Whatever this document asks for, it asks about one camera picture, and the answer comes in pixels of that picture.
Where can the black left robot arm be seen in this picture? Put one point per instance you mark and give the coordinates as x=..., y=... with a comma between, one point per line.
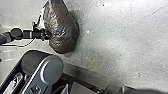
x=15, y=35

